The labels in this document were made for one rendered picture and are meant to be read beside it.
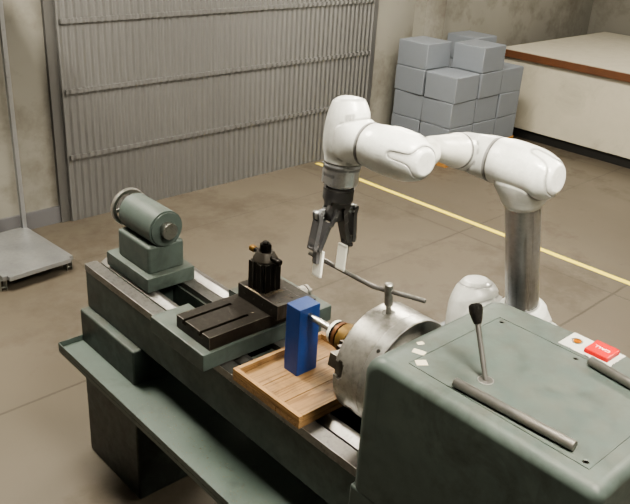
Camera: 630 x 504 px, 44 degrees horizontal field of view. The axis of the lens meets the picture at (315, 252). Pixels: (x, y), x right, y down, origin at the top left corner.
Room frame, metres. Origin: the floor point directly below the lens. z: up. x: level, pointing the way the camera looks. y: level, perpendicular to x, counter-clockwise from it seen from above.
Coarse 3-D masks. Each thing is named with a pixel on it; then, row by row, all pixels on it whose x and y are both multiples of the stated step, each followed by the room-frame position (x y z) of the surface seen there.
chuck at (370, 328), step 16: (400, 304) 1.79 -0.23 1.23; (368, 320) 1.71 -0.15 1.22; (384, 320) 1.70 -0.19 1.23; (400, 320) 1.69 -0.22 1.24; (352, 336) 1.68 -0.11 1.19; (368, 336) 1.66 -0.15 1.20; (352, 352) 1.65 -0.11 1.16; (368, 352) 1.63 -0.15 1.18; (352, 368) 1.62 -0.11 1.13; (336, 384) 1.65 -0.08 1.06; (352, 384) 1.61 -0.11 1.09; (352, 400) 1.61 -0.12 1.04
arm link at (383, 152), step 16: (368, 128) 1.67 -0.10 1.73; (384, 128) 1.65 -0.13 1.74; (400, 128) 1.66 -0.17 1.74; (368, 144) 1.63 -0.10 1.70; (384, 144) 1.61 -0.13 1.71; (400, 144) 1.59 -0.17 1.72; (416, 144) 1.59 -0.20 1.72; (432, 144) 1.78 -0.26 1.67; (448, 144) 1.99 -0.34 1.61; (464, 144) 2.03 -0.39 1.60; (368, 160) 1.63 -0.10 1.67; (384, 160) 1.60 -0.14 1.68; (400, 160) 1.58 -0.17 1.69; (416, 160) 1.57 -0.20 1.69; (432, 160) 1.60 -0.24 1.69; (448, 160) 2.00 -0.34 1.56; (464, 160) 2.03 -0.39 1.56; (400, 176) 1.58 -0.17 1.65; (416, 176) 1.58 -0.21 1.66
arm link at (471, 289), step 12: (468, 276) 2.31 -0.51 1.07; (480, 276) 2.31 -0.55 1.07; (456, 288) 2.27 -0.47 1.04; (468, 288) 2.24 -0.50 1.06; (480, 288) 2.23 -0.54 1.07; (492, 288) 2.24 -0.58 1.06; (456, 300) 2.24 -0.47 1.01; (468, 300) 2.22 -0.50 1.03; (480, 300) 2.21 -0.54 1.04; (492, 300) 2.22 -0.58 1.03; (456, 312) 2.23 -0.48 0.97; (468, 312) 2.20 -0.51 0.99
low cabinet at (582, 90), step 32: (608, 32) 9.67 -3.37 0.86; (544, 64) 7.70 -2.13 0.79; (576, 64) 7.47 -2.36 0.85; (608, 64) 7.53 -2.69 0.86; (544, 96) 7.71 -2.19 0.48; (576, 96) 7.47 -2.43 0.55; (608, 96) 7.25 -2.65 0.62; (544, 128) 7.66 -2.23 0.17; (576, 128) 7.43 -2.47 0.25; (608, 128) 7.20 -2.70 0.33; (608, 160) 7.19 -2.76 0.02
